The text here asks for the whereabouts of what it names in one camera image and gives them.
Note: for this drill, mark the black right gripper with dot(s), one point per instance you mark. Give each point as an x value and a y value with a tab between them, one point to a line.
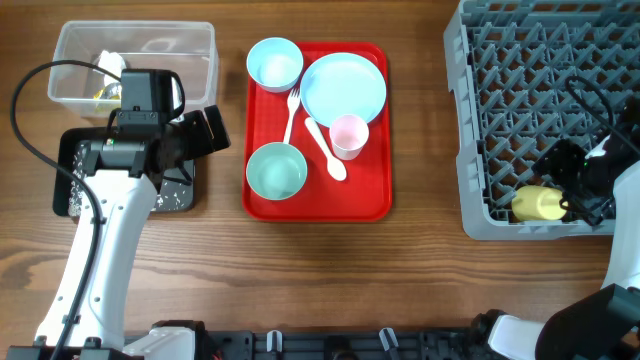
557	162

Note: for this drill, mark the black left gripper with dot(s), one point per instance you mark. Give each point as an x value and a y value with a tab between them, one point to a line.
202	143

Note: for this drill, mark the yellow plastic cup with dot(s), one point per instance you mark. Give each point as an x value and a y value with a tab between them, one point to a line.
537	203

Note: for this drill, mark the green bowl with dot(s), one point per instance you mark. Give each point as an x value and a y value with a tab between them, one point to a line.
276	171

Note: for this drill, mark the yellow snack wrapper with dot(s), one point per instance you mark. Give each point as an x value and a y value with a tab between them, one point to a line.
111	91

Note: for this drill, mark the white tissue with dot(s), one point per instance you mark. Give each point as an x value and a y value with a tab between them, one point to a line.
112	62

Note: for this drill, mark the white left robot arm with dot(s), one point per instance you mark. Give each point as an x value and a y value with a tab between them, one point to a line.
124	171

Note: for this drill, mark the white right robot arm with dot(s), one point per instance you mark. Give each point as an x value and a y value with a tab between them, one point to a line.
593	328

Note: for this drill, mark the black food waste bin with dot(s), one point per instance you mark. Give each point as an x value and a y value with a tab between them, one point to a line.
68	142

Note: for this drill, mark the grey dishwasher rack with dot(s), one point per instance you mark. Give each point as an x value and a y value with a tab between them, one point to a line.
524	75

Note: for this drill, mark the clear plastic waste bin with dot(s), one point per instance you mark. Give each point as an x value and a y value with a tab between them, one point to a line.
185	47

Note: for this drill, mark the white rice grains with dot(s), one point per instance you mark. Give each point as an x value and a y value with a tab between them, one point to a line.
175	195

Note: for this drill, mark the white plastic fork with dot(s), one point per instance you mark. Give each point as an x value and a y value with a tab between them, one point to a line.
293	103

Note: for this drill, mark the light blue bowl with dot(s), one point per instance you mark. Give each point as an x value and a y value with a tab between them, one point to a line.
275	64

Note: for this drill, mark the white plastic spoon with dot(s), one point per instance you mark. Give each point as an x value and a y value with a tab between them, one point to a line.
335	167

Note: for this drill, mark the red plastic tray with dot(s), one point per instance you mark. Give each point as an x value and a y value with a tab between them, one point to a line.
366	194

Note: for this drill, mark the pink plastic cup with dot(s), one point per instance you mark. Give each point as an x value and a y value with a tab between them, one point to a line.
348	135

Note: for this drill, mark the light blue plate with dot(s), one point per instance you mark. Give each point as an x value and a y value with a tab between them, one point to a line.
342	84

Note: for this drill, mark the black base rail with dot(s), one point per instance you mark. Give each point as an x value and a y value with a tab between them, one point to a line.
385	344

